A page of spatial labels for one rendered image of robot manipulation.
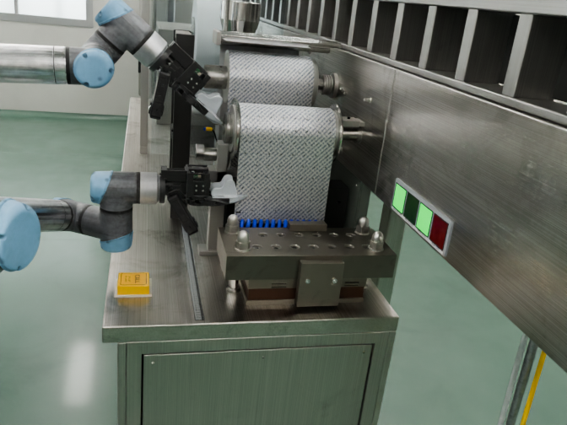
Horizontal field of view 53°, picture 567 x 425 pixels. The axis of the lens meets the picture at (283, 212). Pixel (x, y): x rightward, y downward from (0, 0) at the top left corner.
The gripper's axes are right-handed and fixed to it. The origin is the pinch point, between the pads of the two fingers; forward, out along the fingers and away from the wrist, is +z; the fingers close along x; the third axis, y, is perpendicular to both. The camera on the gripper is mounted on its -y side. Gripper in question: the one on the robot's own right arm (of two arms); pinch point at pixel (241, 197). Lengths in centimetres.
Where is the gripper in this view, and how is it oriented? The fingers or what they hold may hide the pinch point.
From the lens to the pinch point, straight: 140.1
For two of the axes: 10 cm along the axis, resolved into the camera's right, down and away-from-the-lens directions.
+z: 9.7, 0.1, 2.4
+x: -2.2, -3.7, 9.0
